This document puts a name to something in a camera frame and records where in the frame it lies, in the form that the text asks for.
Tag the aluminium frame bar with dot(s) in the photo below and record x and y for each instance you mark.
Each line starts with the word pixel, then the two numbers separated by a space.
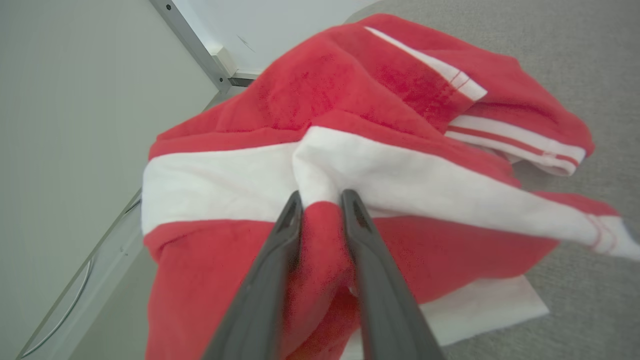
pixel 190 37

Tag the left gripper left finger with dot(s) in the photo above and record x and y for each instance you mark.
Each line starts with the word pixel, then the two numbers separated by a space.
pixel 260 290

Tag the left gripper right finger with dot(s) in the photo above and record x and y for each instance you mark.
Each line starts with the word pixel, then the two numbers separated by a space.
pixel 385 300

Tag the white plastic corner block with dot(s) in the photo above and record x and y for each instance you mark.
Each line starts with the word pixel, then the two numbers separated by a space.
pixel 225 59

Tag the red and white garment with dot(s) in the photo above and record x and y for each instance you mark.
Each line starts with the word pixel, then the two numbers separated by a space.
pixel 430 250

